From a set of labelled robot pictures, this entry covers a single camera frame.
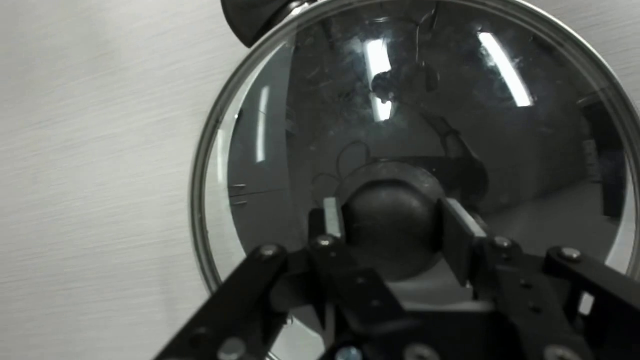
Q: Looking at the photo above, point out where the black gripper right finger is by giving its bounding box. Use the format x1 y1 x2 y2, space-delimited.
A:
434 194 640 360

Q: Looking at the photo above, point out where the glass pot lid black knob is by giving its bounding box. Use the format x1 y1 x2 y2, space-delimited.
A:
189 0 640 299

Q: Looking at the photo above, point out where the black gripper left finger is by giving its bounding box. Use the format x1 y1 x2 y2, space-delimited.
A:
154 194 405 360

